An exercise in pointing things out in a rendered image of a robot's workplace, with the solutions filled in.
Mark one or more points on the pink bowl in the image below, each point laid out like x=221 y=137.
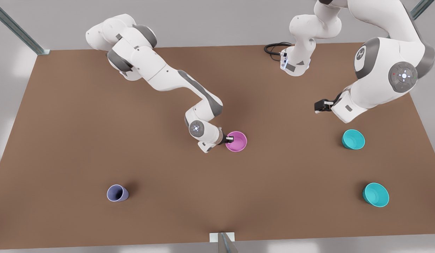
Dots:
x=237 y=142

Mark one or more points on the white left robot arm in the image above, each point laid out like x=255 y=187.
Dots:
x=386 y=70

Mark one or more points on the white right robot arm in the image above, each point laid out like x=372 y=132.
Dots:
x=157 y=72

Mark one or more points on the teal bowl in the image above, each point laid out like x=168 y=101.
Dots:
x=375 y=194
x=354 y=139

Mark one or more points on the lavender cup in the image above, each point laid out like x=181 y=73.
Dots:
x=117 y=193

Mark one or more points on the silver frame post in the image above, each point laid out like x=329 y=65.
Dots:
x=224 y=242
x=418 y=8
x=17 y=28

